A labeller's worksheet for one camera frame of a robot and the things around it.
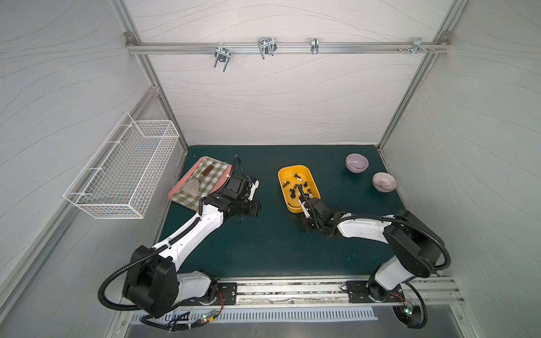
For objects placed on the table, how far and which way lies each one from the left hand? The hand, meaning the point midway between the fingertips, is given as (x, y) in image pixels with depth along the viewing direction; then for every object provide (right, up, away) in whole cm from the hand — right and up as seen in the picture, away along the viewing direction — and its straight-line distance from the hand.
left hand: (259, 206), depth 82 cm
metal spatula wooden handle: (-34, +6, +19) cm, 40 cm away
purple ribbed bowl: (+61, +8, +21) cm, 66 cm away
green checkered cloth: (-28, +7, +22) cm, 36 cm away
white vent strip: (-16, -34, -13) cm, 40 cm away
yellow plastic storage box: (+14, +11, +25) cm, 30 cm away
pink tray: (-10, +10, -17) cm, 23 cm away
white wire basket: (-45, +12, -14) cm, 49 cm away
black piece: (+17, +11, +25) cm, 32 cm away
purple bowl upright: (+50, +18, +28) cm, 60 cm away
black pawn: (+19, +6, +20) cm, 28 cm away
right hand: (+19, -6, +10) cm, 22 cm away
